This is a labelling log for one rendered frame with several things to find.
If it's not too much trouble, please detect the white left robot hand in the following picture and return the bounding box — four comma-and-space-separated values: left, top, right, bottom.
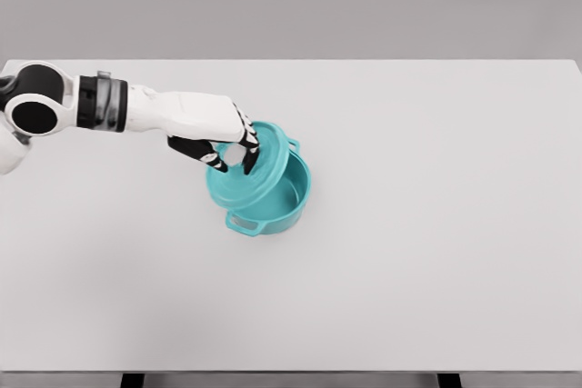
158, 91, 262, 176

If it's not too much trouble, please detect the teal pot lid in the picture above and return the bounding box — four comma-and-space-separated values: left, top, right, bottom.
206, 121, 293, 208

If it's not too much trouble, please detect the teal pot with handles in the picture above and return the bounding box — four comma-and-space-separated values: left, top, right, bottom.
209, 136, 313, 237

